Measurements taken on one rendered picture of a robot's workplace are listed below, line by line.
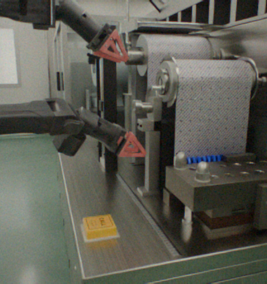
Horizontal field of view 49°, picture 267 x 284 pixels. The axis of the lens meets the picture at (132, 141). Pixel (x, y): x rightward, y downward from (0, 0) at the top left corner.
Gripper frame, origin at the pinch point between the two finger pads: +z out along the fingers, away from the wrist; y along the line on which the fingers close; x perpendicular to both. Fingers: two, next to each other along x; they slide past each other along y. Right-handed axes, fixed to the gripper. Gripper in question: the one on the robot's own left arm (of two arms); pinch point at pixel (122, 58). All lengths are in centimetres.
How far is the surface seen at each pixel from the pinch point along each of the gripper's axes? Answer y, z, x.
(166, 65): 1.3, 10.7, 6.7
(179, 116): 5.9, 21.5, -2.5
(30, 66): -551, -39, -12
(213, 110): 6.1, 28.6, 5.3
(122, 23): -68, 1, 28
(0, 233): -162, 37, -139
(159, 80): -1.0, 12.5, 2.9
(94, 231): 18.6, 16.1, -37.8
